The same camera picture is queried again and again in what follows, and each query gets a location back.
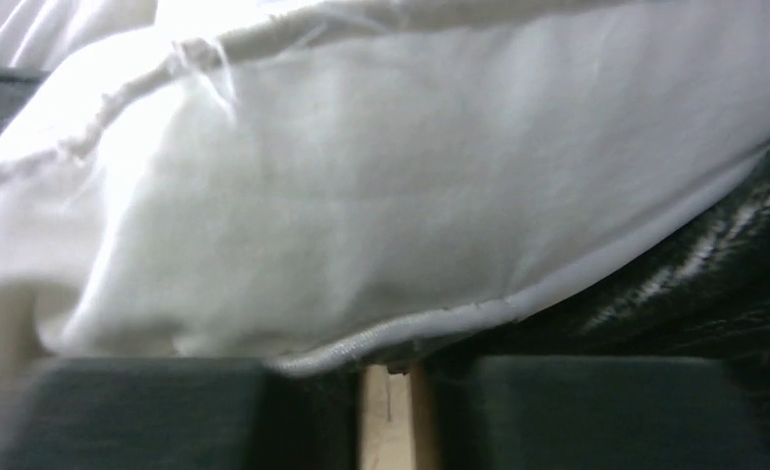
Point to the black pillowcase with beige flowers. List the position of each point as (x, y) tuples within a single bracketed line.
[(198, 267)]

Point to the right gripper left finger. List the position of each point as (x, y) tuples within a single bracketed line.
[(129, 414)]

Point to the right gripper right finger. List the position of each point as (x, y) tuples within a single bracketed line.
[(565, 412)]

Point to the white pillow insert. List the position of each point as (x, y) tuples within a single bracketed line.
[(318, 184)]

